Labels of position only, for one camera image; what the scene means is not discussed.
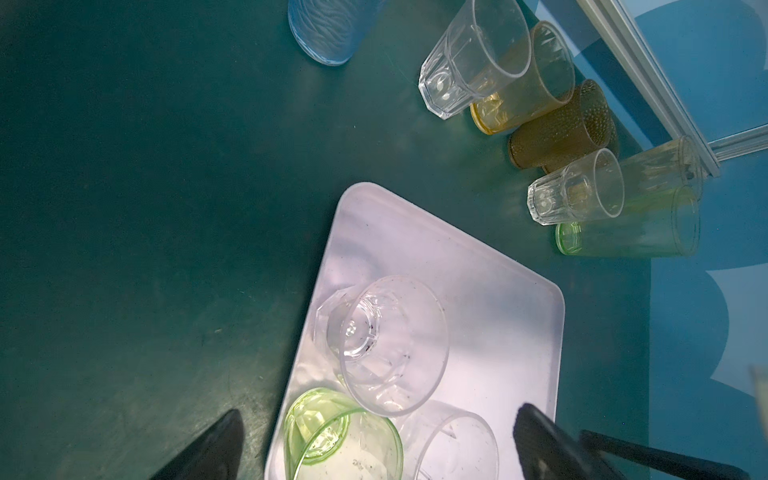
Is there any brown textured cup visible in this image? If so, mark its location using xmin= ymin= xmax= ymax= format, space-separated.
xmin=542 ymin=119 xmax=621 ymax=175
xmin=508 ymin=79 xmax=617 ymax=173

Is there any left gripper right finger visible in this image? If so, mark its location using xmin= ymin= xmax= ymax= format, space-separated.
xmin=513 ymin=403 xmax=626 ymax=480

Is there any clear faceted glass back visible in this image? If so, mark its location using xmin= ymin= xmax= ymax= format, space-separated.
xmin=418 ymin=0 xmax=533 ymax=120

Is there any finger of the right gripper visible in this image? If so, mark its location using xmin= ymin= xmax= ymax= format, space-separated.
xmin=579 ymin=430 xmax=750 ymax=480

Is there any tall blue textured cup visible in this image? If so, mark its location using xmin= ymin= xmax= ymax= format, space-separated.
xmin=287 ymin=0 xmax=387 ymax=66

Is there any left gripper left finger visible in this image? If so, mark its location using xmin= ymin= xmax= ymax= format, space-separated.
xmin=151 ymin=409 xmax=245 ymax=480

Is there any clear faceted glass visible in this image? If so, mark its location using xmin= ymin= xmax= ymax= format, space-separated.
xmin=527 ymin=148 xmax=625 ymax=225
xmin=393 ymin=400 xmax=499 ymax=480
xmin=312 ymin=275 xmax=450 ymax=418
xmin=418 ymin=0 xmax=533 ymax=120

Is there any brown textured cup rear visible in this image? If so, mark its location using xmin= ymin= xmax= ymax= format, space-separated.
xmin=542 ymin=119 xmax=621 ymax=175

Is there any small green cup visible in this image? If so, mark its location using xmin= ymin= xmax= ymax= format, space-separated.
xmin=283 ymin=387 xmax=404 ymax=479

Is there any tall green cup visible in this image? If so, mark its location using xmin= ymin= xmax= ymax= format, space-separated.
xmin=555 ymin=187 xmax=700 ymax=258

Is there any yellow transparent cup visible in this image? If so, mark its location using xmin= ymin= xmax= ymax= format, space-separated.
xmin=470 ymin=21 xmax=575 ymax=135

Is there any aluminium frame rear bar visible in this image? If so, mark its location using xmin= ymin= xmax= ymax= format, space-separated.
xmin=579 ymin=1 xmax=767 ymax=177

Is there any pink plastic tray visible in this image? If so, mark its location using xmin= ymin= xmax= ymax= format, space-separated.
xmin=265 ymin=182 xmax=565 ymax=479

